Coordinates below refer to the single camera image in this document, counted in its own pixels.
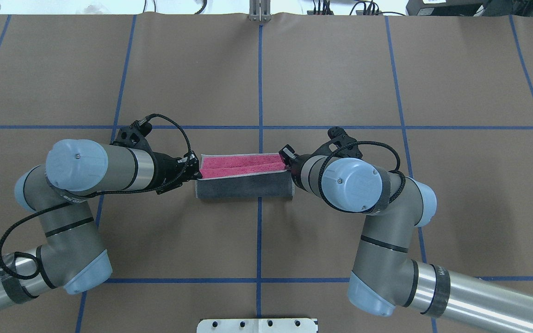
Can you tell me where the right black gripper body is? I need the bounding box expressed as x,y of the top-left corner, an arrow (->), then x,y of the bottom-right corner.
279,145 -> 309,185

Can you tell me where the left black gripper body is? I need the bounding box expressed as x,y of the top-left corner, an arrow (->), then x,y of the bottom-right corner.
151,152 -> 200,194

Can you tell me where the pink towel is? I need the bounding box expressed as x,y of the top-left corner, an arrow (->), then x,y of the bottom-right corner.
195,153 -> 295,200

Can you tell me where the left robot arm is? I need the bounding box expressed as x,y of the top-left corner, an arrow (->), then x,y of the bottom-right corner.
0,139 -> 201,310

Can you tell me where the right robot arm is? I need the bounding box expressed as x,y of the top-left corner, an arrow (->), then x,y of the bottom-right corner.
279,141 -> 533,333

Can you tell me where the black box with label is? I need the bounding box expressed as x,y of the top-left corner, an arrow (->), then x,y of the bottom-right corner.
406,0 -> 485,17

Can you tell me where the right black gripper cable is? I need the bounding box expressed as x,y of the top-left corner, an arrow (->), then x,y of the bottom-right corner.
317,141 -> 407,214

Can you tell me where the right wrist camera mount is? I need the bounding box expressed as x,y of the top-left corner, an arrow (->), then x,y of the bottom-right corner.
313,126 -> 363,160

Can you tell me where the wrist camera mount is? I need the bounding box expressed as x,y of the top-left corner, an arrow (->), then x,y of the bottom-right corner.
110,118 -> 153,152
313,126 -> 363,160

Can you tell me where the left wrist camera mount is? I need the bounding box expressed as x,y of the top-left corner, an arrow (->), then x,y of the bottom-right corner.
110,118 -> 153,152

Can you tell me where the aluminium frame post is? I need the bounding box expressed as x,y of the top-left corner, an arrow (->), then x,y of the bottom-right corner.
248,0 -> 272,23

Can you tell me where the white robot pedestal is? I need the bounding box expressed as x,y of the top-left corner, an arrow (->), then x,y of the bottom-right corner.
196,318 -> 319,333

